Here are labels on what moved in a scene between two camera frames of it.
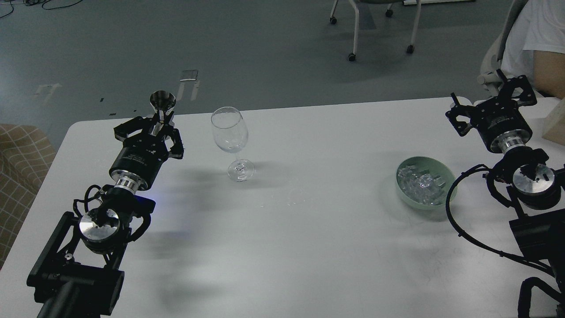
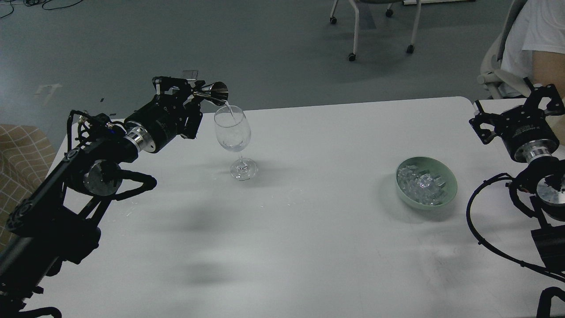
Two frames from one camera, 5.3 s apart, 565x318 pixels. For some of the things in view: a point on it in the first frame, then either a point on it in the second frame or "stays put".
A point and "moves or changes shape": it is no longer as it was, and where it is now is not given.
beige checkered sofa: [26, 155] stays put
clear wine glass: [231, 134] stays put
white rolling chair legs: [410, 48] stays put
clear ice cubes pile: [421, 185] stays put
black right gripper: [498, 121] → [528, 134]
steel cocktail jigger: [162, 100] moves or changes shape
